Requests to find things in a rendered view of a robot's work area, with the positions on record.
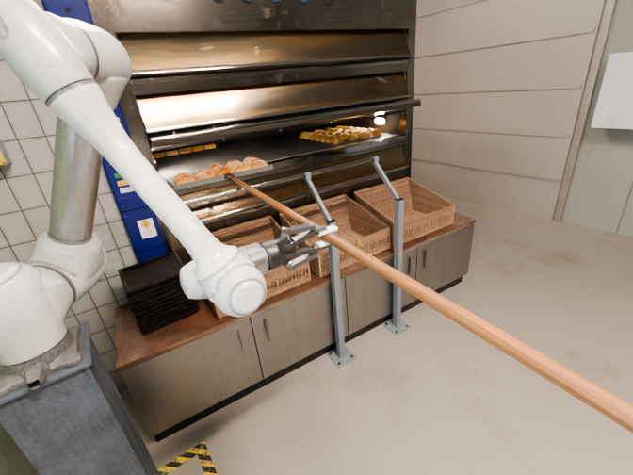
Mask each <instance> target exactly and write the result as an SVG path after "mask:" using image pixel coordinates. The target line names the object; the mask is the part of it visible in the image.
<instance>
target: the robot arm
mask: <svg viewBox="0 0 633 475"><path fill-rule="evenodd" d="M0 56H1V58H2V59H3V60H4V61H5V62H6V63H7V65H8V66H9V67H10V69H11V70H12V71H13V72H14V73H15V74H16V75H17V76H18V77H19V78H20V80H21V81H22V82H23V83H24V84H25V85H26V86H27V87H28V88H29V89H30V90H31V91H32V92H33V93H34V94H35V95H36V96H37V97H39V98H40V99H41V100H42V101H43V102H44V103H45V104H46V105H47V106H48V107H49V108H50V109H51V110H52V111H53V112H54V113H55V114H56V115H57V125H56V139H55V153H54V167H53V181H52V195H51V208H50V222H49V229H48V230H46V231H45V232H43V233H42V234H41V235H39V237H38V239H37V242H36V245H35V248H34V251H33V253H32V255H31V257H30V259H29V261H28V264H25V263H21V262H6V263H0V398H1V397H3V396H5V395H7V394H8V393H9V392H11V391H13V390H15V389H17V388H19V387H21V386H24V385H27V386H28V387H29V389H30V390H34V389H36V388H39V387H41V386H42V384H43V382H44V379H45V377H46V376H48V375H50V374H52V373H55V372H57V371H60V370H62V369H65V368H69V367H73V366H75V365H77V364H79V363H80V362H81V361H82V359H83V358H82V356H81V354H80V353H79V334H80V332H81V330H82V329H81V327H80V325H74V326H71V327H69V328H67V326H66V324H65V322H64V320H65V319H66V317H67V315H68V313H69V311H70V308H71V306H72V305H73V304H74V303H76V302H77V301H78V300H79V299H81V298H82V297H83V296H84V295H85V294H86V293H87V292H88V291H89V290H90V289H91V288H92V287H93V286H94V285H95V284H96V283H97V282H98V281H99V280H100V279H101V277H102V276H103V274H104V273H105V271H106V266H107V254H106V250H105V248H104V247H103V245H102V241H101V240H100V239H99V237H98V236H97V235H96V234H94V233H93V232H92V231H93V224H94V216H95V209H96V202H97V194H98V187H99V180H100V172H101V165H102V158H103V157H104V158H105V159H106V160H107V161H108V162H109V163H110V164H111V166H112V167H113V168H114V169H115V170H116V171H117V172H118V173H119V174H120V175H121V177H122V178H123V179H124V180H125V181H126V182H127V183H128V184H129V186H130V187H131V188H132V189H133V190H134V191H135V192H136V193H137V194H138V196H139V197H140V198H141V199H142V200H143V201H144V202H145V203H146V204H147V205H148V207H150V208H151V209H152V211H153V212H154V213H155V214H156V215H157V216H158V218H159V219H160V220H162V221H163V222H164V223H165V224H166V225H167V226H168V228H169V229H170V230H171V231H172V232H173V233H174V235H175V236H176V237H177V238H178V239H179V241H180V242H181V243H182V244H183V246H184V247H185V248H186V250H187V251H188V253H189V254H190V255H191V257H192V259H193V261H191V262H189V263H187V264H186V265H184V266H183V267H182V268H181V269H180V283H181V286H182V289H183V291H184V292H185V294H186V295H187V297H188V298H189V299H207V298H208V299H209V300H210V301H211V302H213V303H214V304H215V305H216V307H217V308H218V309H219V310H221V311H222V312H223V313H225V314H227V315H230V316H233V317H246V316H248V315H251V314H252V312H254V311H255V310H257V309H258V308H259V307H260V306H261V305H262V304H263V303H264V301H265V299H266V297H267V284H266V281H265V278H264V276H263V275H265V274H267V273H268V270H272V269H275V268H278V267H280V266H281V265H284V266H285V267H286V268H287V269H288V270H290V271H293V270H294V269H295V268H296V267H298V266H300V265H302V264H305V263H307V262H309V261H311V260H313V259H315V258H317V257H318V252H319V251H320V250H323V249H326V248H328V245H330V243H329V242H327V241H325V240H324V239H322V240H320V241H317V242H315V245H314V244H313V245H312V246H307V247H302V248H297V249H295V246H297V245H299V243H301V242H303V241H304V240H306V239H308V238H311V237H313V236H315V235H317V236H319V237H320V236H323V235H326V234H329V233H330V232H333V231H336V230H338V227H336V226H334V225H330V226H327V227H326V226H324V225H322V226H319V227H317V228H316V227H315V226H314V225H313V224H312V223H306V224H302V225H297V226H292V227H281V231H282V233H281V235H280V236H279V237H277V238H276V239H274V240H270V241H267V242H264V243H261V244H259V243H257V242H255V243H253V244H250V245H246V246H243V247H239V248H237V247H236V246H228V245H224V244H222V243H221V242H219V241H218V240H217V239H216V238H215V237H214V236H213V235H212V234H211V233H210V232H209V231H208V230H207V229H206V227H205V226H204V225H203V224H202V223H201V222H200V221H199V220H198V218H197V217H196V216H195V215H194V214H193V213H192V212H191V211H190V209H189V208H188V207H187V206H186V205H185V203H184V202H183V201H182V200H181V199H180V198H179V196H178V195H177V194H176V193H175V192H174V191H173V190H172V188H171V187H170V186H169V185H168V184H167V182H166V181H165V180H164V179H163V178H162V177H161V175H160V174H159V173H158V172H157V171H156V170H155V169H154V167H153V166H152V165H151V164H150V163H149V161H148V160H147V159H146V158H145V157H144V156H143V154H142V153H141V152H140V151H139V149H138V148H137V147H136V145H135V144H134V143H133V141H132V140H130V138H129V137H128V135H127V134H126V132H125V131H124V129H123V128H122V126H121V124H120V122H119V121H118V119H117V117H116V116H115V114H114V112H113V110H114V109H115V108H116V107H117V104H118V103H119V100H120V98H121V96H122V92H123V90H124V88H125V86H126V84H127V83H128V82H129V80H130V77H131V73H132V63H131V59H130V57H129V55H128V53H127V51H126V50H125V48H124V47H123V46H122V44H121V43H120V42H119V41H118V40H117V39H115V38H114V37H113V36H112V35H111V34H109V33H108V32H106V31H104V30H103V29H102V28H99V27H97V26H95V25H90V24H88V23H85V22H82V21H78V20H75V19H71V18H61V17H59V16H56V15H54V14H52V13H50V12H46V11H42V10H41V8H40V7H39V6H38V5H37V4H36V3H35V2H33V1H32V0H0ZM301 232H303V233H301ZM297 233H301V234H299V235H297V236H295V237H291V238H286V236H289V234H297ZM303 254H304V255H303ZM300 255H302V256H301V257H298V258H296V259H294V260H292V261H290V260H291V259H292V258H293V257H297V256H300Z"/></svg>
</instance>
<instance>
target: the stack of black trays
mask: <svg viewBox="0 0 633 475"><path fill-rule="evenodd" d="M184 265H185V264H184V263H183V261H182V260H181V259H180V257H179V256H178V255H177V253H176V252H171V253H168V254H163V255H160V256H158V257H155V258H152V259H148V260H145V261H142V262H139V263H137V264H134V265H131V266H128V267H125V268H122V269H119V270H118V272H119V275H120V278H121V281H122V287H123V290H124V294H125V295H126V297H127V301H128V302H130V304H131V308H132V311H133V313H134V316H135V319H136V322H137V324H138V327H139V330H140V332H141V334H142V335H143V334H144V335H148V334H149V333H152V332H154V331H156V330H159V329H161V328H163V327H166V326H168V325H170V324H173V323H175V322H176V321H179V320H181V319H184V318H187V317H189V316H191V315H194V314H196V313H198V312H199V311H198V310H200V307H199V304H198V301H197V300H196V299H189V298H188V297H187V295H186V294H185V292H184V291H183V289H182V286H181V283H180V269H181V268H182V267H183V266H184Z"/></svg>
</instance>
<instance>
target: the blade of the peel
mask: <svg viewBox="0 0 633 475"><path fill-rule="evenodd" d="M269 170H273V164H268V165H267V166H263V167H259V168H254V169H249V170H245V171H240V172H232V174H233V175H234V176H235V177H239V176H243V175H248V174H252V173H257V172H264V171H269ZM174 176H175V175H173V176H168V177H165V178H166V179H167V181H168V182H169V183H170V185H171V186H172V187H173V189H174V190H178V189H183V188H191V187H196V186H199V185H204V184H208V183H213V182H218V181H221V180H225V179H224V174H223V175H219V176H214V177H209V178H204V179H201V180H196V181H191V182H186V183H183V184H178V185H176V184H175V183H174V182H173V178H174Z"/></svg>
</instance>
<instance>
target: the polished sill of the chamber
mask: <svg viewBox="0 0 633 475"><path fill-rule="evenodd" d="M404 140H405V135H397V136H393V137H389V138H384V139H375V140H371V141H366V142H361V143H356V144H352V145H348V146H343V147H338V148H333V149H329V150H324V151H319V152H314V153H311V154H306V155H301V156H292V157H288V158H283V159H278V160H273V161H269V162H267V163H268V164H273V169H278V168H281V167H286V166H290V165H295V164H300V163H303V162H308V161H312V160H317V159H321V158H325V157H330V156H338V155H342V154H346V153H351V152H355V151H360V150H364V149H368V148H373V147H378V146H382V145H386V144H390V143H395V142H400V141H404Z"/></svg>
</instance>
